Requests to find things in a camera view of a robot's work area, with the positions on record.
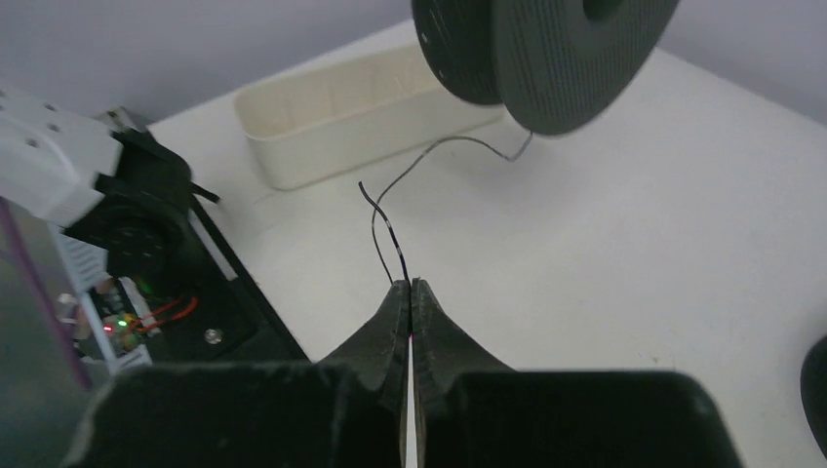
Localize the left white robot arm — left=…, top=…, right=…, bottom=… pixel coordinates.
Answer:
left=1, top=84, right=210, bottom=297

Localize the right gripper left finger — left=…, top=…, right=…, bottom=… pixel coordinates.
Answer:
left=62, top=281, right=411, bottom=467

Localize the black spool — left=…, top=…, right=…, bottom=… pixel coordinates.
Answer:
left=411, top=0, right=678, bottom=137
left=800, top=336, right=827, bottom=455

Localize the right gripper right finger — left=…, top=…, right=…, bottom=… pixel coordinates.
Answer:
left=411, top=279, right=741, bottom=467

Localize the thin black wire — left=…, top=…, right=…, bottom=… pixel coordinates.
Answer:
left=358, top=130, right=535, bottom=286

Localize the white plastic tray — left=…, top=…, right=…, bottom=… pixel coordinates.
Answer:
left=234, top=45, right=503, bottom=191

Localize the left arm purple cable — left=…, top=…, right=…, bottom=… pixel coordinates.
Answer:
left=0, top=196, right=95, bottom=395

